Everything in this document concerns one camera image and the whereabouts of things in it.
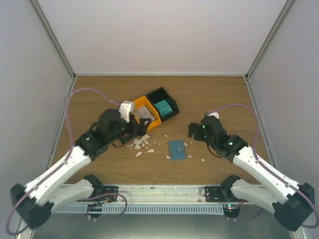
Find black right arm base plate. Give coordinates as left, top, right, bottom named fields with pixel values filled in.
left=199, top=186, right=241, bottom=203

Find teal card holder wallet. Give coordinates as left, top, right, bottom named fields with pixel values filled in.
left=168, top=140, right=187, bottom=161

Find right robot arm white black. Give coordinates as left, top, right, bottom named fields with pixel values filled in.
left=188, top=115, right=318, bottom=232

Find orange plastic bin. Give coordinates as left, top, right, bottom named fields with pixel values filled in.
left=133, top=96, right=161, bottom=131

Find black bin with teal cards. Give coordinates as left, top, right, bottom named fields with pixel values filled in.
left=145, top=87, right=179, bottom=122

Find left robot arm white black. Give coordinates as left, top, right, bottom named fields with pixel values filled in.
left=10, top=104, right=152, bottom=229

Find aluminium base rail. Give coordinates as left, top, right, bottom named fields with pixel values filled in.
left=59, top=184, right=260, bottom=205

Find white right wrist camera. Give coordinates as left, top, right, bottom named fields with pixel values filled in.
left=204, top=111, right=219, bottom=119

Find white cards in orange bin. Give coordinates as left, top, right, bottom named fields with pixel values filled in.
left=134, top=106, right=155, bottom=122

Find aluminium frame post right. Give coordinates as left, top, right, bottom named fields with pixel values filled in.
left=244, top=0, right=296, bottom=81

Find stack of teal cards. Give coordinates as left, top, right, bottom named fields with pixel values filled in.
left=155, top=100, right=173, bottom=117

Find aluminium frame post left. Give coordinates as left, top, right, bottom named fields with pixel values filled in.
left=29, top=0, right=76, bottom=81

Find grey slotted cable duct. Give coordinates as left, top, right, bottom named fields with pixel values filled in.
left=56, top=204, right=224, bottom=215

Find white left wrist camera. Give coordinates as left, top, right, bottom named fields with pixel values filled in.
left=118, top=101, right=135, bottom=123

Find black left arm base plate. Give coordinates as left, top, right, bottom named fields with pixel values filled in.
left=83, top=186, right=119, bottom=203

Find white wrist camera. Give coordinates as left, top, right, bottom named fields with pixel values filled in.
left=118, top=101, right=135, bottom=123
left=204, top=111, right=219, bottom=119

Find aluminium frame post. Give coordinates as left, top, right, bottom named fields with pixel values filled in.
left=29, top=0, right=76, bottom=81
left=244, top=0, right=296, bottom=81

